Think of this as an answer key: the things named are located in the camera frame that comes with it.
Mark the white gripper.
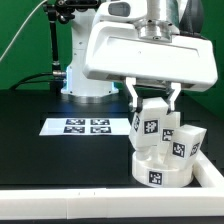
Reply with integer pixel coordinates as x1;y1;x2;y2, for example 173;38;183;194
83;22;214;113

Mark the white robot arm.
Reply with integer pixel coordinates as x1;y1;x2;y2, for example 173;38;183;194
62;0;217;111

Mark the white marker sheet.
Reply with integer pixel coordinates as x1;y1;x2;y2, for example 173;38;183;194
40;118;130;136

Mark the white L-shaped fence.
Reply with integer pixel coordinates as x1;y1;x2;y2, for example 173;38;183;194
0;153;224;220

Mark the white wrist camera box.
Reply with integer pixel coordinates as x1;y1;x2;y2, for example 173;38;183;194
93;0;147;25

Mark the black cable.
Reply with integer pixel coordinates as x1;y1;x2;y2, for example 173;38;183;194
8;72;67;91

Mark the white cable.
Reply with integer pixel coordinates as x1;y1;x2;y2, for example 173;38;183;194
0;0;48;63

